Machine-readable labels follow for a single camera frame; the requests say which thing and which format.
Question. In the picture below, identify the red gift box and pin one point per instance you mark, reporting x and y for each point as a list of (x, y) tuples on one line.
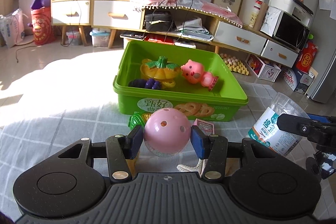
[(306, 57)]

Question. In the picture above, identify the pink fringed cloth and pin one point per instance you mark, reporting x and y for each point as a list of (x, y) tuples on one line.
[(203, 6)]

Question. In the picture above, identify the pink perforated ball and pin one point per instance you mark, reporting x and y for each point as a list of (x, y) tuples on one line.
[(167, 132)]

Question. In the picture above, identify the wooden shelf cabinet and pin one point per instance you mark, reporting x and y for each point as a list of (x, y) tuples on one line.
[(86, 1)]

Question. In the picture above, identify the wooden TV cabinet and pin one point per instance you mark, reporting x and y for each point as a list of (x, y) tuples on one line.
[(218, 31)]

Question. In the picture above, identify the clear storage bin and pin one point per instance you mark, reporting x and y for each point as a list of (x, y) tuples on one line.
[(100, 37)]

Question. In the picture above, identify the red printed bag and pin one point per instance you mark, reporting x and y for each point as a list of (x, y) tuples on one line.
[(41, 21)]

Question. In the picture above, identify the black bag on shelf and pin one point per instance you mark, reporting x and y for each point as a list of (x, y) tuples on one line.
[(161, 21)]

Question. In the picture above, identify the white starfish toy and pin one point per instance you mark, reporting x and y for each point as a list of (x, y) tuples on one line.
[(199, 168)]

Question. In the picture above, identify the egg tray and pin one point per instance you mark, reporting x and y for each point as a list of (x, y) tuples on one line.
[(234, 64)]

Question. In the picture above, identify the pink pig toy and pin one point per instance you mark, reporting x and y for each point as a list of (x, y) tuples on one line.
[(194, 72)]

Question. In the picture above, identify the white plastic bag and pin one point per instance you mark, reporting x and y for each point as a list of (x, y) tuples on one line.
[(12, 28)]

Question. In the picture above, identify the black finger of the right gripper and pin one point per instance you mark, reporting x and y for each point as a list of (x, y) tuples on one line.
[(318, 129)]

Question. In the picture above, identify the red white opera-mask box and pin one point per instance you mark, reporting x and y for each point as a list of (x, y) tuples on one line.
[(262, 68)]

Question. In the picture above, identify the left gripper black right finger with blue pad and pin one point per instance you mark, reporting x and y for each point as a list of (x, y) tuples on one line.
[(212, 148)]

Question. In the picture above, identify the green plastic storage box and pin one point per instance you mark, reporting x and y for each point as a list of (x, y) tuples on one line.
[(194, 100)]

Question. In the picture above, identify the purple toy grapes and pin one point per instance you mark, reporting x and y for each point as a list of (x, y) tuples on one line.
[(145, 84)]

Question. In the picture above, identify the pink card pack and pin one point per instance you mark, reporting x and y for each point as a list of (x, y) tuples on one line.
[(206, 127)]

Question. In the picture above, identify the toy corn cob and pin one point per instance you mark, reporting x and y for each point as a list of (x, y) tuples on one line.
[(138, 118)]

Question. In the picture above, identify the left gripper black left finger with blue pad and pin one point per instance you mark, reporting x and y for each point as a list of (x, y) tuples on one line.
[(122, 153)]

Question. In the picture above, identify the black microwave oven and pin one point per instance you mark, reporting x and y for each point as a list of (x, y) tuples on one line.
[(285, 28)]

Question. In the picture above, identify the yellow plastic bowl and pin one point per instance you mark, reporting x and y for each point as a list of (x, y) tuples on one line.
[(160, 79)]

